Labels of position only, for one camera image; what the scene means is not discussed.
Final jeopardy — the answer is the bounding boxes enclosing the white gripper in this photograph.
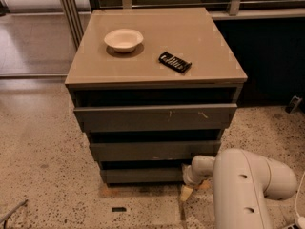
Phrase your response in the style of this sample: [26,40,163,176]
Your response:
[180,164,204,202]

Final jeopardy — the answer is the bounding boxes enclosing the grey drawer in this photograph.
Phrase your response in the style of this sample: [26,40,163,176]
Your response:
[90,140,221,161]
[100,168,183,184]
[74,103,237,132]

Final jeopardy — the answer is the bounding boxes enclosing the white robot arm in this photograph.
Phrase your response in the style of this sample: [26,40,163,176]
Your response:
[180,149,297,229]

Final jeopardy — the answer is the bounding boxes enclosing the grey drawer cabinet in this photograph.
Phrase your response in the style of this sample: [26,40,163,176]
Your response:
[66,8,247,170]

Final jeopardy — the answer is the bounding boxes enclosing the black snack bar packet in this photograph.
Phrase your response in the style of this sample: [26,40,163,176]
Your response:
[158,52,192,73]

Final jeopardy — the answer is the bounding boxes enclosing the white bowl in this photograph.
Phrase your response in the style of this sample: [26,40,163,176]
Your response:
[104,29,144,53]

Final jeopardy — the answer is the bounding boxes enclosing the white cable and plug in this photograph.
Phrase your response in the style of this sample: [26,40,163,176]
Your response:
[280,170,305,229]

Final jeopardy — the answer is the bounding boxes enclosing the grey floor bracket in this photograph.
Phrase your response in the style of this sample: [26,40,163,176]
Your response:
[285,95,302,114]

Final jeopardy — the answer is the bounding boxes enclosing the grey cable on floor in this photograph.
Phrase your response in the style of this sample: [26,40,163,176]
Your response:
[0,198,29,229]

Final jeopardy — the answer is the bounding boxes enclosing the metal frame post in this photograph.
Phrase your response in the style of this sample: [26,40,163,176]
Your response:
[60,0,83,49]

